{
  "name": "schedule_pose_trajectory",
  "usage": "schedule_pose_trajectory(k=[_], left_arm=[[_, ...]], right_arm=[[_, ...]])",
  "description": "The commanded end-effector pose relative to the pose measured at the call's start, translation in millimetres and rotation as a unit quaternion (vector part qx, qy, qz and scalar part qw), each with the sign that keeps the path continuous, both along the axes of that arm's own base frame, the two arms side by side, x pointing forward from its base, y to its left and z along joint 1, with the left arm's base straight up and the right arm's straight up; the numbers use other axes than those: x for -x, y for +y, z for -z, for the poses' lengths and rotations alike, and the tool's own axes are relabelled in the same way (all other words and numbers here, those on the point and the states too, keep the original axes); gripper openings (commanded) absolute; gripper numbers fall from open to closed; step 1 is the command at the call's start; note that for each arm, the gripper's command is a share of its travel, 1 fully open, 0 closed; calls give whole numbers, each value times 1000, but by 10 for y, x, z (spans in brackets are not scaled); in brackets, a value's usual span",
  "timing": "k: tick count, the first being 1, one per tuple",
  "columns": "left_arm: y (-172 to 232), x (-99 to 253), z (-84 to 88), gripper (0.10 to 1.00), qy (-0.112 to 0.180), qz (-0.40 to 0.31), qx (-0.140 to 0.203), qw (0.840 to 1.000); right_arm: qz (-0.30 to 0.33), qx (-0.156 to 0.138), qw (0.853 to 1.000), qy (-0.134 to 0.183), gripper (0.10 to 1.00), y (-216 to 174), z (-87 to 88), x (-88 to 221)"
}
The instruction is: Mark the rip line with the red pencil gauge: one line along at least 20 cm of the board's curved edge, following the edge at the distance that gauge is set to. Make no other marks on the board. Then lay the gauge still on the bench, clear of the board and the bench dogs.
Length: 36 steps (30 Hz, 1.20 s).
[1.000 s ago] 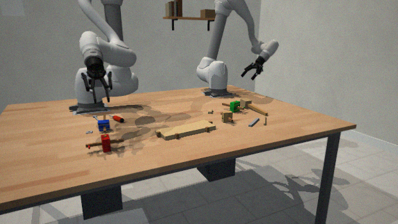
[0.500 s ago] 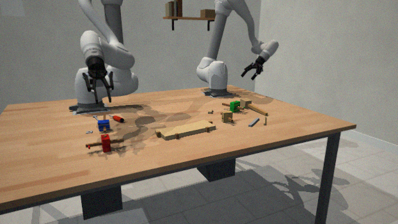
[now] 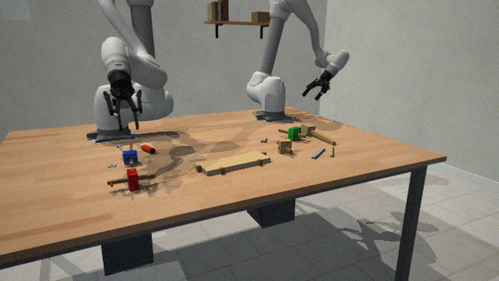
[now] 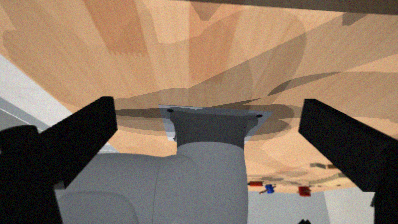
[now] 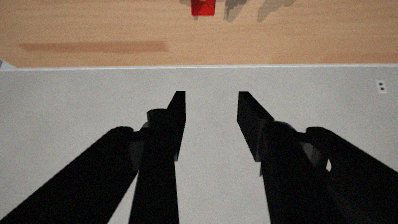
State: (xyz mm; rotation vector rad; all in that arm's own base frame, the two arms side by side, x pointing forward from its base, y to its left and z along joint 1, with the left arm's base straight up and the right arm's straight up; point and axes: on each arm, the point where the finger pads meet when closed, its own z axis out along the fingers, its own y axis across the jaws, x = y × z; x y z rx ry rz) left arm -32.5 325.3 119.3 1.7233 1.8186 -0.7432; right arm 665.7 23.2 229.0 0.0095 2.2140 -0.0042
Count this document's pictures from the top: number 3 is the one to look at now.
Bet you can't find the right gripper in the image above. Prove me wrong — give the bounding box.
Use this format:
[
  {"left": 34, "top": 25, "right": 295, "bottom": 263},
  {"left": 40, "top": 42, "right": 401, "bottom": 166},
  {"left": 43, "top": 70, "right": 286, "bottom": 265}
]
[{"left": 103, "top": 71, "right": 142, "bottom": 132}]

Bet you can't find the wooden mallet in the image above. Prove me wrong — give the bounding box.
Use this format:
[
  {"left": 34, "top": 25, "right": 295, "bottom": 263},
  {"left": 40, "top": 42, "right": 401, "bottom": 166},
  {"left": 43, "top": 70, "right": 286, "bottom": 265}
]
[{"left": 301, "top": 123, "right": 336, "bottom": 145}]

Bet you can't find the grey metal bar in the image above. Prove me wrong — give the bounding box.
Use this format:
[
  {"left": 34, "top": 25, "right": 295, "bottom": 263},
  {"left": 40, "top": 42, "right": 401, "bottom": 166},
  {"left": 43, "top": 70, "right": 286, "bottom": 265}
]
[{"left": 311, "top": 148, "right": 325, "bottom": 159}]

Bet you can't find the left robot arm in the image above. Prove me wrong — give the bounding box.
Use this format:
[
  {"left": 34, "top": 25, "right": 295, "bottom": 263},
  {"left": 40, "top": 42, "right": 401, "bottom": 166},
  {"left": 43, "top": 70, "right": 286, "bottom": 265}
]
[{"left": 246, "top": 0, "right": 350, "bottom": 122}]

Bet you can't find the red screwdriver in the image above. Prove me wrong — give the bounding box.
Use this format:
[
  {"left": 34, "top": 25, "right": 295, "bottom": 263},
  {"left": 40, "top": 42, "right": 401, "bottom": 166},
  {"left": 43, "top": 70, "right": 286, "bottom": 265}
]
[{"left": 138, "top": 145, "right": 156, "bottom": 154}]

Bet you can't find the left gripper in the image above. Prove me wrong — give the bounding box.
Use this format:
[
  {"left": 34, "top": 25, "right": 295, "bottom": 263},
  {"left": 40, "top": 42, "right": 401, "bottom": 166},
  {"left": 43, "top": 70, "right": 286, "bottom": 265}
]
[{"left": 302, "top": 71, "right": 333, "bottom": 101}]

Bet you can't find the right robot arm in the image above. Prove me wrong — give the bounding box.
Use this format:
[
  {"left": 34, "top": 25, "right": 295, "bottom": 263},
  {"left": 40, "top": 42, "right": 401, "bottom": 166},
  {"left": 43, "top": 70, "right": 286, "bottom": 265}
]
[{"left": 86, "top": 0, "right": 173, "bottom": 143}]

